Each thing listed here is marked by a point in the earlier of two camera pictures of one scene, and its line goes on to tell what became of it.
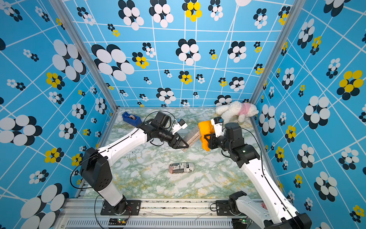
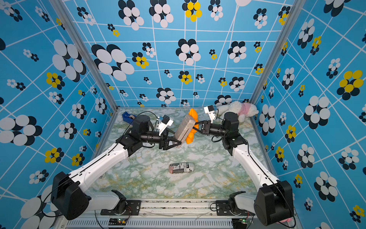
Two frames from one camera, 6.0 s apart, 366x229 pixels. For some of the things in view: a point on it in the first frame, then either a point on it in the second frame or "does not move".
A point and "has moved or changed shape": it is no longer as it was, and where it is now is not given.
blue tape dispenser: (131, 119) does not move
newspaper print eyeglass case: (180, 167) does not move
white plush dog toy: (241, 109) does not move
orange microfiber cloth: (205, 128) to (191, 136)
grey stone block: (190, 135) has moved or changed shape
